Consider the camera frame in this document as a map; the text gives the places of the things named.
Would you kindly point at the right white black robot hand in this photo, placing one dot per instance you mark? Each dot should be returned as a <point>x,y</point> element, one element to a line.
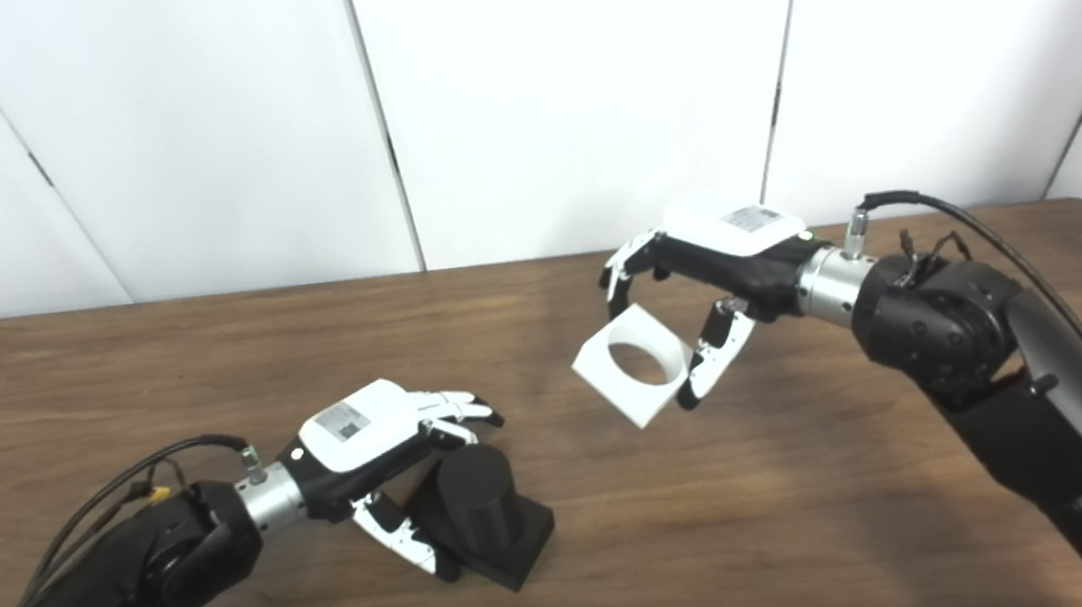
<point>737,258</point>

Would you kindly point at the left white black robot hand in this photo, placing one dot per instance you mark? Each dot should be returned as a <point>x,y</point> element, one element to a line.
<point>359,438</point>

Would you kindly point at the black peg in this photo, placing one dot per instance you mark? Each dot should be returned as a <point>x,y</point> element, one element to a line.
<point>483,516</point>

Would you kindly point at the white square piece with hole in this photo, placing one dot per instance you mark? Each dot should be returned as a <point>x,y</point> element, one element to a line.
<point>615,386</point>

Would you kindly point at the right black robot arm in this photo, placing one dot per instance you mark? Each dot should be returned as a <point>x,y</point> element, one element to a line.
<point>1032,383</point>

